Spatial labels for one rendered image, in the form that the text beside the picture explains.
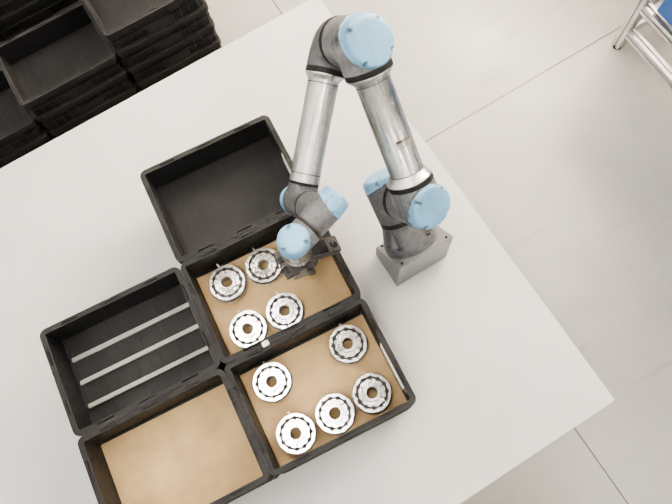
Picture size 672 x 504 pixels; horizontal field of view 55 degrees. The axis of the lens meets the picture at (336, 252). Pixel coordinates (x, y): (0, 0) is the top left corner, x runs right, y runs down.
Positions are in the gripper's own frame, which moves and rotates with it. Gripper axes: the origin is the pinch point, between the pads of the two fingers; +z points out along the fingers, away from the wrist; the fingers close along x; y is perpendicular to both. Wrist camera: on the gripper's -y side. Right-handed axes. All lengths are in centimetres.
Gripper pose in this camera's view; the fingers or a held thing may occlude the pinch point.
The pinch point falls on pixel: (307, 262)
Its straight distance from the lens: 179.3
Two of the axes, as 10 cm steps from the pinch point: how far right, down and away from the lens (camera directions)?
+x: 4.5, 8.8, -1.7
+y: -8.9, 4.4, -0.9
